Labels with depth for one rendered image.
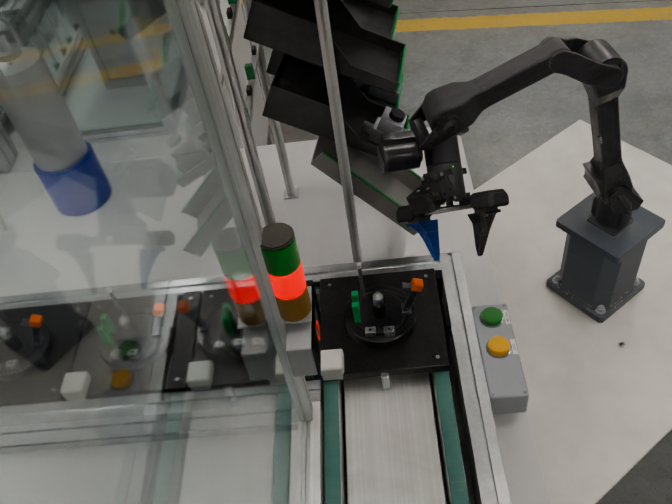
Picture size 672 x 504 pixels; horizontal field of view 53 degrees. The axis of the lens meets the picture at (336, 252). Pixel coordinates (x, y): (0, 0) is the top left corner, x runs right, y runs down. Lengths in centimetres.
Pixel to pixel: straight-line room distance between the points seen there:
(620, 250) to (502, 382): 33
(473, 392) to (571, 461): 21
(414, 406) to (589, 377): 35
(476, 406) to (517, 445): 12
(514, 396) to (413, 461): 21
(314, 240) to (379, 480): 66
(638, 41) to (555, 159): 230
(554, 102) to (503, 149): 45
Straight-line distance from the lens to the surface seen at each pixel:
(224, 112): 75
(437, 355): 128
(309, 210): 173
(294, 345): 98
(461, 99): 106
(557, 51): 108
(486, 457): 120
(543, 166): 183
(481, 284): 153
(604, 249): 135
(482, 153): 323
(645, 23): 427
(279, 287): 92
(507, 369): 128
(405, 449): 124
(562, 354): 143
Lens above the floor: 203
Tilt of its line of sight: 46 degrees down
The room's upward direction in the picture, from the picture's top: 10 degrees counter-clockwise
